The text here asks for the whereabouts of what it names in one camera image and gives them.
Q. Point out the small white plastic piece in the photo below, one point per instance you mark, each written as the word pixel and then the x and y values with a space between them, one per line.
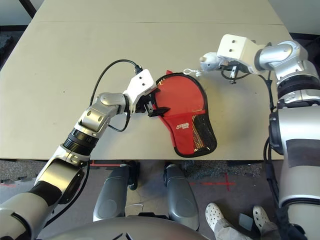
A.
pixel 133 206

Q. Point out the black metal frame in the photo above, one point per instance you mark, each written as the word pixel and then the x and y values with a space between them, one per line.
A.
pixel 28 8

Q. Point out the grey right robot leg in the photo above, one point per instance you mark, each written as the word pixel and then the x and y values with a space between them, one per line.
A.
pixel 181 195

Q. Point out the grey left robot leg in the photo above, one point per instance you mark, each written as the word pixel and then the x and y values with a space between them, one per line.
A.
pixel 111 195

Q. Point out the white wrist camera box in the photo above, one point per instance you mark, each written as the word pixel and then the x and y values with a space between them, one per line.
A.
pixel 235 47
pixel 140 82

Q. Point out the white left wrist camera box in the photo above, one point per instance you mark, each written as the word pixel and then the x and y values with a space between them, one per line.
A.
pixel 140 82

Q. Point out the grey trouser leg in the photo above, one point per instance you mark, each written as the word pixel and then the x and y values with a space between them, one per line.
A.
pixel 230 232
pixel 271 231

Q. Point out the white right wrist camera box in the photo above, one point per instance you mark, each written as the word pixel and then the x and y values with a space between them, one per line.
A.
pixel 235 47

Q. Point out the white perforated clog shoe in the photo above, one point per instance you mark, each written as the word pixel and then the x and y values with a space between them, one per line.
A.
pixel 215 213
pixel 261 216

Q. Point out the grey speckled puzzle mat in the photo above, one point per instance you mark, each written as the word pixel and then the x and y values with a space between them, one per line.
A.
pixel 20 172

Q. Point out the grey foot pedal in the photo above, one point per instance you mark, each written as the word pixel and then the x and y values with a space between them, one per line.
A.
pixel 246 222

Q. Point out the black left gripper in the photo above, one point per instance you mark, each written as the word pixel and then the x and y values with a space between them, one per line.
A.
pixel 145 105

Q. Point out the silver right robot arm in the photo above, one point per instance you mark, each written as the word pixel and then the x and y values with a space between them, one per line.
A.
pixel 295 75

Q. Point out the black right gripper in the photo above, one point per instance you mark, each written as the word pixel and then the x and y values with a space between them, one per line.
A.
pixel 233 68

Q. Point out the grey robot leg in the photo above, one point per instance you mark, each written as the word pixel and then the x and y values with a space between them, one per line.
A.
pixel 111 195
pixel 181 195

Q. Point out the red and black paddle case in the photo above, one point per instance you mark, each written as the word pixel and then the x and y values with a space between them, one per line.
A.
pixel 180 95

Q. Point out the grey robot torso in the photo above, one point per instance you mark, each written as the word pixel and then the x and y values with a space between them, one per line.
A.
pixel 125 230

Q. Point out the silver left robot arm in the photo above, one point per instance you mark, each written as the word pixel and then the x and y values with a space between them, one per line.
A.
pixel 92 115

